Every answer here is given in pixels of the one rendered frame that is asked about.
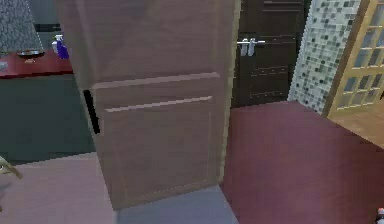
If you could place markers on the brown wooden room door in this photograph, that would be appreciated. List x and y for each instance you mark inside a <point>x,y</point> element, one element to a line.
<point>156,100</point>

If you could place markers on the dark brown panelled door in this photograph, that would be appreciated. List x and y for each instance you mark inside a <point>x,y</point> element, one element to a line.
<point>270,80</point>

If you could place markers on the blue spray bottle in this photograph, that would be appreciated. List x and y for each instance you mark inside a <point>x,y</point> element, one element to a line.
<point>61,47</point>

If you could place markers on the red-topped dark green counter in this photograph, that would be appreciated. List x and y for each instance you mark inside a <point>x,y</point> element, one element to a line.
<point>36,110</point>

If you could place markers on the silver round dish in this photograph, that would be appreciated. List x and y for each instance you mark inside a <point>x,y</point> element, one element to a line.
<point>30,53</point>

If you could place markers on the light wooden glass-paned door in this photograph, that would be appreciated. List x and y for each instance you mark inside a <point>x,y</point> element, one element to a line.
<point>361,66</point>

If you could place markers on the tan wooden chair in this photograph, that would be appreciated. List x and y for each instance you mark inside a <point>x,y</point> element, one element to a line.
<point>8,168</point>

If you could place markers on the small white and red object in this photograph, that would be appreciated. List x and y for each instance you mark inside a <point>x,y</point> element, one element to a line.
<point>380,215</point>

